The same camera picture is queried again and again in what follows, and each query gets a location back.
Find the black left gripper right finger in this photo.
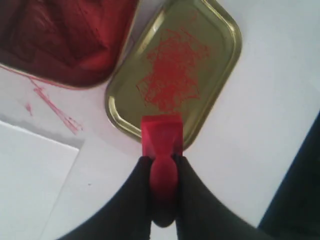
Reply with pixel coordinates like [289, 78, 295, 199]
[173, 155, 256, 240]

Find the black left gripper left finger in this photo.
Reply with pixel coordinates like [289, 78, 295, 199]
[60, 156, 153, 240]

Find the red plastic stamp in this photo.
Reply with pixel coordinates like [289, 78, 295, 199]
[140, 114, 183, 228]

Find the red ink pad tin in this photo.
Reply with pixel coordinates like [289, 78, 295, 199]
[0, 0, 140, 89]

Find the white paper sheet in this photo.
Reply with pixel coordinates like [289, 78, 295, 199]
[0, 122, 79, 240]

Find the gold tin lid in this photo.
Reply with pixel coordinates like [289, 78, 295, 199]
[105, 0, 242, 149]

